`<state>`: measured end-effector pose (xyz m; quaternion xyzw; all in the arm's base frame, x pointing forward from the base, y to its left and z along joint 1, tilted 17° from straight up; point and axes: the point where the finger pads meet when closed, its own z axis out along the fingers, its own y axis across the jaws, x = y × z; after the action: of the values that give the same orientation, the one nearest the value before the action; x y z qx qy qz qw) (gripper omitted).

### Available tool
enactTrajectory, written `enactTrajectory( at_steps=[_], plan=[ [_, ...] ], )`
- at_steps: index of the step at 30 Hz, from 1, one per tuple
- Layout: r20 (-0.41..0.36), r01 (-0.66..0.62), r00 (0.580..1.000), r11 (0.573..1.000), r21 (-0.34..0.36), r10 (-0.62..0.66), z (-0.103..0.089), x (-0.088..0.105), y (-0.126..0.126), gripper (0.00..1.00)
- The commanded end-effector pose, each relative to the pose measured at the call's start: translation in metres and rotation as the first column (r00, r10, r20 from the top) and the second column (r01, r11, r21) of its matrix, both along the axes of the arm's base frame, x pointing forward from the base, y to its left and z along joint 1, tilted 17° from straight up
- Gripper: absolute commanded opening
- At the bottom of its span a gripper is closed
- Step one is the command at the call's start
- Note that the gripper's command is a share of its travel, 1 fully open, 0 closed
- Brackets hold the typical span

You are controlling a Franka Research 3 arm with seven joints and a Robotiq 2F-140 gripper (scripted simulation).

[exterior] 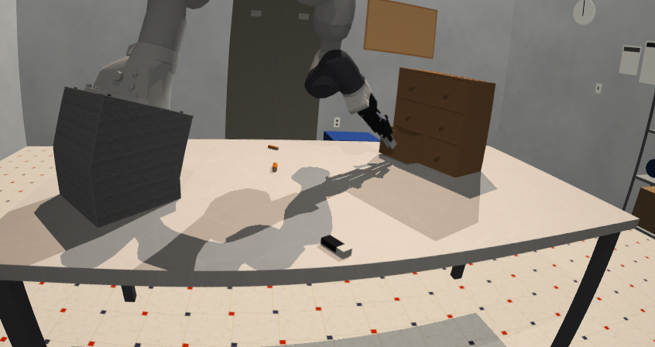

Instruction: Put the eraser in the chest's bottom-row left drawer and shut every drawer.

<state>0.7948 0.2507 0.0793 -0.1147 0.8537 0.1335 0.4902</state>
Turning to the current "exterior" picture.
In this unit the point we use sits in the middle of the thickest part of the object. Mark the dark brown chest of drawers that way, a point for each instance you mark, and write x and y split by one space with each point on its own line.
475 129

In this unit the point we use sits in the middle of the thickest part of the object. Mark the brown wooden drawer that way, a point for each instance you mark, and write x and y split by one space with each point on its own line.
417 111
408 145
445 124
440 155
455 93
415 85

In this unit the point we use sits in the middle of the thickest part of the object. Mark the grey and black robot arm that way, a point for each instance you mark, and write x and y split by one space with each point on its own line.
151 63

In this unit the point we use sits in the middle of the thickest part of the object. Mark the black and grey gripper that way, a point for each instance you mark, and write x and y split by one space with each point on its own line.
384 129

